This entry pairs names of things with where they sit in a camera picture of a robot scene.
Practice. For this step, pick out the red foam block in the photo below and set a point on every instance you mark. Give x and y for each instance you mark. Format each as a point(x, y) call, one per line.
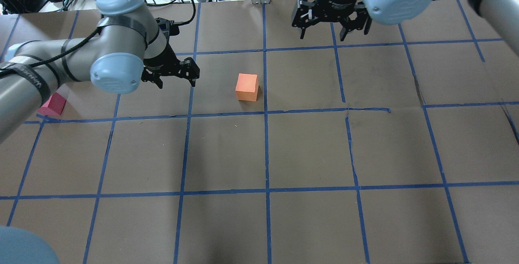
point(54, 106)

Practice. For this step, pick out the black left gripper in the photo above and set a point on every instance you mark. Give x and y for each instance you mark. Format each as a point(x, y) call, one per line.
point(163, 66)

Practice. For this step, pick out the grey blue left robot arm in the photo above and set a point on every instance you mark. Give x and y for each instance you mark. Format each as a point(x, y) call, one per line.
point(127, 47)

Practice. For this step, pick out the orange foam block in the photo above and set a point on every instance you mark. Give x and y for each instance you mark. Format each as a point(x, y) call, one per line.
point(247, 87)

